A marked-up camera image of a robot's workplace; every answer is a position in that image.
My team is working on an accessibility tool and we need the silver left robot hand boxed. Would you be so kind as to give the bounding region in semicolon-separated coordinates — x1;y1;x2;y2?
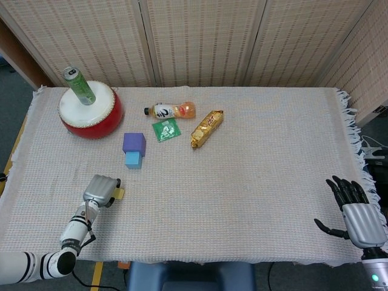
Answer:
82;175;122;209

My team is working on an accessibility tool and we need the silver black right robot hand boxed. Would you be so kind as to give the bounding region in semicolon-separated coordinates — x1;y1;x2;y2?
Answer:
313;175;388;249

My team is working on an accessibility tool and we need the medium blue cube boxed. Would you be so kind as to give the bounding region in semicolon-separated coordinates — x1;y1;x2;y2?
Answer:
124;150;143;170

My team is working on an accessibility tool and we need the black equipment box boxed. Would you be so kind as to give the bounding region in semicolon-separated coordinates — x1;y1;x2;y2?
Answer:
363;156;388;182

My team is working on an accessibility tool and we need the large purple cube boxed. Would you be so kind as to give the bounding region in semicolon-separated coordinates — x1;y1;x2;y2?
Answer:
122;132;147;157

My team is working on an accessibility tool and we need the red drum white skin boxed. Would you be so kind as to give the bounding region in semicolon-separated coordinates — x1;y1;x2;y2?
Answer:
58;80;124;140

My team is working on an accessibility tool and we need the green foil sachet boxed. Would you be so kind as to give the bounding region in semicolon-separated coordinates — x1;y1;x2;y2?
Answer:
152;118;182;143

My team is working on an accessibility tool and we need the tall green drink can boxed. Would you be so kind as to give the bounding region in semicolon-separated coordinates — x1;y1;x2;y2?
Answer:
62;66;96;105

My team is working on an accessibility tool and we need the orange drink plastic bottle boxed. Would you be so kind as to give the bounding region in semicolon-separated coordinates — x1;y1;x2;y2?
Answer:
144;101;196;120

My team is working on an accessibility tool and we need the gold snack packet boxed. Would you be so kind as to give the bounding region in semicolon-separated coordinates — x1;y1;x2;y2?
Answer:
190;110;224;149

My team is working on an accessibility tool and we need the beige woven tablecloth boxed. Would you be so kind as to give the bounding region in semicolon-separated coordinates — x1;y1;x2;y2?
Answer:
0;85;381;267

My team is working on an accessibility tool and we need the woven bamboo screen panel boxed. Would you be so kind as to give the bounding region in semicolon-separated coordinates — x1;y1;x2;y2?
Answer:
315;0;388;127
138;0;269;89
0;0;160;89
242;0;375;89

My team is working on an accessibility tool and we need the brown wooden cabinet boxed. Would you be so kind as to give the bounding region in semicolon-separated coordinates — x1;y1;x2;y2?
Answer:
0;18;51;89

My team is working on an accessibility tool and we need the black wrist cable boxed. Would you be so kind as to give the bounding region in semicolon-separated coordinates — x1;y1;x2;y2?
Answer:
80;221;97;248

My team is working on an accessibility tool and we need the white cable bundle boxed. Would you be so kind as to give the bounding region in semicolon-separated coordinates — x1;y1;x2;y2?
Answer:
360;135;388;158

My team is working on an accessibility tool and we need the black floor cable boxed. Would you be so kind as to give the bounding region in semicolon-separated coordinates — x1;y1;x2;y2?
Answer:
71;259;128;288

